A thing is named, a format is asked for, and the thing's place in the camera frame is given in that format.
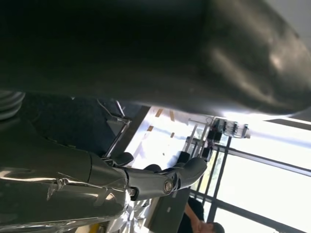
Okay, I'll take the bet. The stainless steel work table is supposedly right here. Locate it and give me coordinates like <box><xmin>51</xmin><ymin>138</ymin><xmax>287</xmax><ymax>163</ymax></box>
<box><xmin>96</xmin><ymin>99</ymin><xmax>220</xmax><ymax>233</ymax></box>

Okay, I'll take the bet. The grey laptop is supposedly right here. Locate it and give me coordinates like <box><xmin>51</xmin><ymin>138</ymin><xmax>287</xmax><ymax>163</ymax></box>
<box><xmin>147</xmin><ymin>187</ymin><xmax>191</xmax><ymax>233</ymax></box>

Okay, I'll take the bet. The person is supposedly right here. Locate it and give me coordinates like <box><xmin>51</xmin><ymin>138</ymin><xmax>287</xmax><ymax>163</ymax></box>
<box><xmin>177</xmin><ymin>196</ymin><xmax>225</xmax><ymax>233</ymax></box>

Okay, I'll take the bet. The grey remote controller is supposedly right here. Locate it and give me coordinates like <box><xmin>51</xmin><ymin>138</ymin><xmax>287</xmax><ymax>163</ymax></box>
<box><xmin>188</xmin><ymin>117</ymin><xmax>251</xmax><ymax>139</ymax></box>

